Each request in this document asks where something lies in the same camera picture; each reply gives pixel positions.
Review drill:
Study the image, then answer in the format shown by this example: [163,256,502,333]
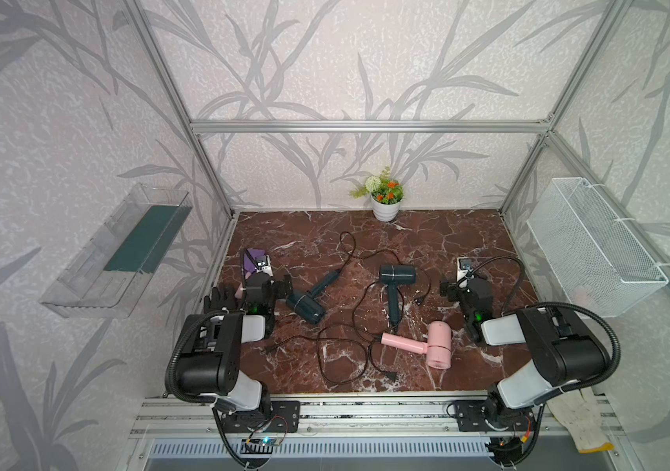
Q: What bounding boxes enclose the dark green hair dryer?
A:
[378,264,417,330]
[286,269,342,325]

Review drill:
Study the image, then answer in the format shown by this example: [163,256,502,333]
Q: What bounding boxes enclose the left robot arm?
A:
[164,272,293,420]

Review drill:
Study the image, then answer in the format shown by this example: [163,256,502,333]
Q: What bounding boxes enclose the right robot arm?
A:
[439,257,621,432]

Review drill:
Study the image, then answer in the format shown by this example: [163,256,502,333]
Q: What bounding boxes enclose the pink hair dryer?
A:
[380,321,452,370]

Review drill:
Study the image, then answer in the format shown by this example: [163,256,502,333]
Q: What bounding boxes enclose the black green work glove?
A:
[202,284,239,314]

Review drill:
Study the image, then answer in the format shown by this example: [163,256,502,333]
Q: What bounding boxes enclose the white pot artificial flowers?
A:
[350,167,404,223]

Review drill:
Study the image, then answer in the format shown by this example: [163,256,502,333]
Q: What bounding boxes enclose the white cloth glove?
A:
[547,388,614,455]

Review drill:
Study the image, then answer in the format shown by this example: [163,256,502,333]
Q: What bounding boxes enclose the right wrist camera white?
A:
[456,257,474,288]

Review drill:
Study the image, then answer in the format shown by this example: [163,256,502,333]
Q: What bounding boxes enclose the black cord of pink dryer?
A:
[366,338,400,383]

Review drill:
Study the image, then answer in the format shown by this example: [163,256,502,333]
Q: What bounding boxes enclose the white wire mesh basket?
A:
[527,178,668,318]

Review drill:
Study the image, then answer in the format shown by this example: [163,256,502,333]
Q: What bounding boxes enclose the clear plastic wall shelf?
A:
[40,184,193,319]

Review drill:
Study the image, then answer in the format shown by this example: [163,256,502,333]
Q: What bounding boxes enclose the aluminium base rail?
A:
[128,391,624,457]

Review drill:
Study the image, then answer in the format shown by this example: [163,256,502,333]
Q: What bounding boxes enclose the horizontal aluminium frame bar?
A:
[190,120,550,135]

